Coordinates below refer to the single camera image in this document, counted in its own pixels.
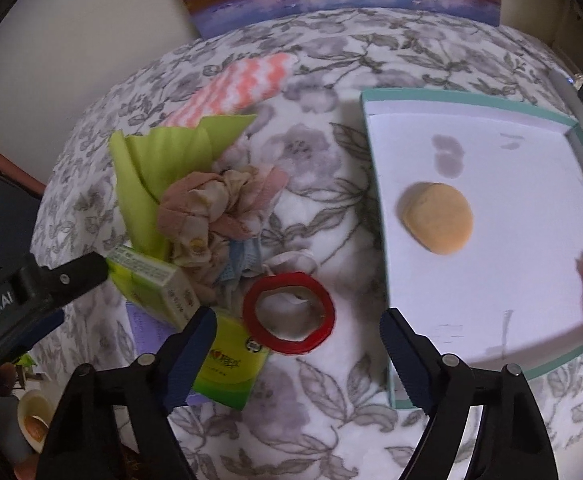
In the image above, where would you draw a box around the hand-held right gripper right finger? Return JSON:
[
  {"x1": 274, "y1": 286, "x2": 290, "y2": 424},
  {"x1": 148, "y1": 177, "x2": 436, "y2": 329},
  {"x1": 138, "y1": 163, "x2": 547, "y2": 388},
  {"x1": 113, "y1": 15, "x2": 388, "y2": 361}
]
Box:
[{"x1": 379, "y1": 307, "x2": 559, "y2": 480}]

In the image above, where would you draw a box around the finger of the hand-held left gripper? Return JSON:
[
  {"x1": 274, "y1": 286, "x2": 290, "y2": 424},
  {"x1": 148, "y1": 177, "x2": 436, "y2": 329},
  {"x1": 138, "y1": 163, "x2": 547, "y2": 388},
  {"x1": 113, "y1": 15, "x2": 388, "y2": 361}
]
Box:
[
  {"x1": 0, "y1": 308, "x2": 66, "y2": 367},
  {"x1": 14, "y1": 251, "x2": 110, "y2": 318}
]

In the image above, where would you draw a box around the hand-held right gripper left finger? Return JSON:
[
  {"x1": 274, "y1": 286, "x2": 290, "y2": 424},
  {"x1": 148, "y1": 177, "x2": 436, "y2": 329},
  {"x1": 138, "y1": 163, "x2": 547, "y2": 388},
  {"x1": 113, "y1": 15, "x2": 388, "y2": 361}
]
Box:
[{"x1": 34, "y1": 305, "x2": 218, "y2": 480}]

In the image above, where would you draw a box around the green tissue packet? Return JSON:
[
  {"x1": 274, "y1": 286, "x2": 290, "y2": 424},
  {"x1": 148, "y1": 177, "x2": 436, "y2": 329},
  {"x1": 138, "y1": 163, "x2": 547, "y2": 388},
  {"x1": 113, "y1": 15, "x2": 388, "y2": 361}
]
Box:
[
  {"x1": 106, "y1": 245, "x2": 202, "y2": 331},
  {"x1": 192, "y1": 307, "x2": 272, "y2": 411}
]

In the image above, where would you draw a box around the purple packet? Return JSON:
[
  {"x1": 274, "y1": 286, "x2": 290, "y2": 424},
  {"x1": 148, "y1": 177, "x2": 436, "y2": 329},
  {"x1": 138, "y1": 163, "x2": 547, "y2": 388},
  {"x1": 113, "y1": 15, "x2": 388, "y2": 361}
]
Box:
[{"x1": 126, "y1": 300, "x2": 207, "y2": 407}]

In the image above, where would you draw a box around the red ring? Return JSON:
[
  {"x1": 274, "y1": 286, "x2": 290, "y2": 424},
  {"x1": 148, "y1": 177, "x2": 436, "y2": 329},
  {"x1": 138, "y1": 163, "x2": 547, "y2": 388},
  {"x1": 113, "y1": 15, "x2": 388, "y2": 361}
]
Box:
[{"x1": 243, "y1": 271, "x2": 337, "y2": 357}]

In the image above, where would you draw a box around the blue face mask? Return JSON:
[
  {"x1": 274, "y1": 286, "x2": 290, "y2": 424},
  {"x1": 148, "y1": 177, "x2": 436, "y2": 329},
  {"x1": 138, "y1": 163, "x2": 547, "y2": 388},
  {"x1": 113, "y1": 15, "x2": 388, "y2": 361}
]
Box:
[{"x1": 216, "y1": 237, "x2": 319, "y2": 302}]

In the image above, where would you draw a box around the beige pink cloth bundle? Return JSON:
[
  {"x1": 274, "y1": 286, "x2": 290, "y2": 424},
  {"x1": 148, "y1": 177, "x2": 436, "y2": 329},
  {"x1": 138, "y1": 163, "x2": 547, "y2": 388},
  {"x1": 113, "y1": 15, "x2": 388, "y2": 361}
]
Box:
[{"x1": 158, "y1": 166, "x2": 290, "y2": 292}]

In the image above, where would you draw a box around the light green cloth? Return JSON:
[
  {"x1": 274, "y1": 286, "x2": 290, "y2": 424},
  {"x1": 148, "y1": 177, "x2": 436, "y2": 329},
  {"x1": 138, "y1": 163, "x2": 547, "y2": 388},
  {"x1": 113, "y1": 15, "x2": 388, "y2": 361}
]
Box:
[{"x1": 109, "y1": 114, "x2": 258, "y2": 263}]

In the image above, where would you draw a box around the white tray with teal rim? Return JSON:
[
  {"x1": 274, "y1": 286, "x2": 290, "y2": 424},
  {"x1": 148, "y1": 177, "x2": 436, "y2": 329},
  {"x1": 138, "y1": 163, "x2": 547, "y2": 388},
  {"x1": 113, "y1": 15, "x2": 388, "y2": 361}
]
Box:
[{"x1": 360, "y1": 87, "x2": 583, "y2": 411}]

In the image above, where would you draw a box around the pink white chevron cloth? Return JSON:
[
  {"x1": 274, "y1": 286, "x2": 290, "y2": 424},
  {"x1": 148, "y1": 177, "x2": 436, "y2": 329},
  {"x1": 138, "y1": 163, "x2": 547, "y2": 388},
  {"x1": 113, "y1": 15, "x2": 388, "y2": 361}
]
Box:
[{"x1": 162, "y1": 52, "x2": 297, "y2": 129}]

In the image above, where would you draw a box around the white cup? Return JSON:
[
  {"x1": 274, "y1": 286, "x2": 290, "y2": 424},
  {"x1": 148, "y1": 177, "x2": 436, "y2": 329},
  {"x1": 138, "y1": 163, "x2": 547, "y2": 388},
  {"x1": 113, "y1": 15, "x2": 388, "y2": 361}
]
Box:
[{"x1": 16, "y1": 390, "x2": 56, "y2": 457}]

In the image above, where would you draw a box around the grey floral blanket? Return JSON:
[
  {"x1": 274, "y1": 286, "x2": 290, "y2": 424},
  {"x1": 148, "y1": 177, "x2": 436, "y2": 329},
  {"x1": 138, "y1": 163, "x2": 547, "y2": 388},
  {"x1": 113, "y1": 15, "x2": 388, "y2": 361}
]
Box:
[{"x1": 29, "y1": 7, "x2": 583, "y2": 480}]

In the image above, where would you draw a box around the reddish brown bar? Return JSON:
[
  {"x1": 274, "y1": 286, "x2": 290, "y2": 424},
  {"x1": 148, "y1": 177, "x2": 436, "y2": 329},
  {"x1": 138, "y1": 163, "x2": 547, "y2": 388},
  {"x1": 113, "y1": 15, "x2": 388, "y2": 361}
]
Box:
[{"x1": 0, "y1": 144, "x2": 47, "y2": 197}]

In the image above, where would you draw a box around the round orange puff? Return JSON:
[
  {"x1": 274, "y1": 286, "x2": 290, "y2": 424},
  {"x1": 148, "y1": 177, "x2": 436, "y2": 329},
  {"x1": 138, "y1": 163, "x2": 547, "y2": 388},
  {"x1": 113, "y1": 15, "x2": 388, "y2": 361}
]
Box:
[{"x1": 398, "y1": 181, "x2": 473, "y2": 256}]

